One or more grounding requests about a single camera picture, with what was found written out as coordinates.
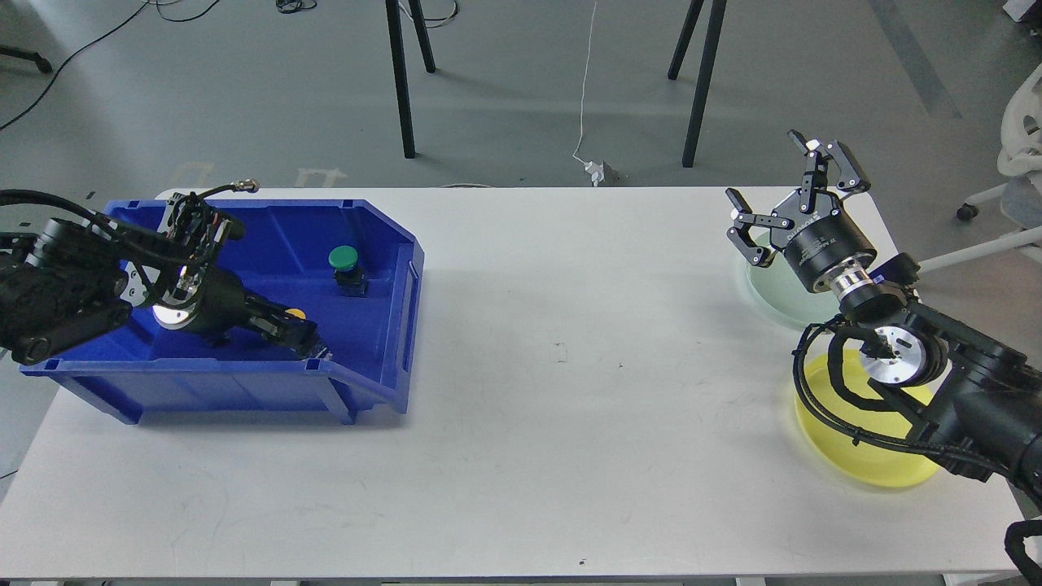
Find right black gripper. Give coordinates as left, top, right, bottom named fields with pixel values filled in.
left=725, top=129, right=878, bottom=295

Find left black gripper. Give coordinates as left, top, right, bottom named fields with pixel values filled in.
left=151, top=269, right=331, bottom=360

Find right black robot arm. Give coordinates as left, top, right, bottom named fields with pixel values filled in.
left=725, top=129, right=1041, bottom=505

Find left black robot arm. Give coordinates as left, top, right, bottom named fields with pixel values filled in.
left=1, top=189, right=331, bottom=365

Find pale green plate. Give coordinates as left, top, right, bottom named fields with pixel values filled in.
left=742, top=252, right=838, bottom=329

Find yellow plate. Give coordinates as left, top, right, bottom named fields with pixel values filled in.
left=794, top=353, right=940, bottom=489

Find blue plastic bin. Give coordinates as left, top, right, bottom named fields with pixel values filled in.
left=21, top=198, right=423, bottom=424

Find black stand legs right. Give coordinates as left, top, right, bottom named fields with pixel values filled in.
left=667, top=0, right=727, bottom=169

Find black stand legs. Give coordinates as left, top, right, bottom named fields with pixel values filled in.
left=667, top=0, right=727, bottom=169
left=384, top=1, right=436, bottom=160

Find white office chair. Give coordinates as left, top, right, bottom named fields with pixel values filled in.
left=919, top=67, right=1041, bottom=272

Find black stand legs left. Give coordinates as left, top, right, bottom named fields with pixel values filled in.
left=384, top=1, right=436, bottom=160

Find white power adapter cable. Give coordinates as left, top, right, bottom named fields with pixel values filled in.
left=571, top=0, right=610, bottom=186

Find black floor cable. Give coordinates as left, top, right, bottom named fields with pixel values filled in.
left=0, top=0, right=225, bottom=133

